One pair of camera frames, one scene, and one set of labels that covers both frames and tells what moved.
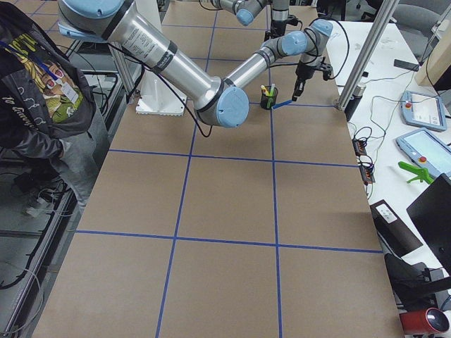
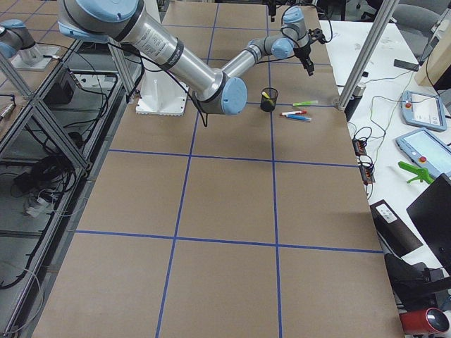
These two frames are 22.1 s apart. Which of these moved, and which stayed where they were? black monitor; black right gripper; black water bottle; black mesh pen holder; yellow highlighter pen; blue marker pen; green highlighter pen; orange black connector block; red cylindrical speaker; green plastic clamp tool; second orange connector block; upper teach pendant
Moved: black right gripper; blue marker pen; green highlighter pen; yellow highlighter pen
Stayed: black monitor; black water bottle; orange black connector block; green plastic clamp tool; upper teach pendant; second orange connector block; red cylindrical speaker; black mesh pen holder
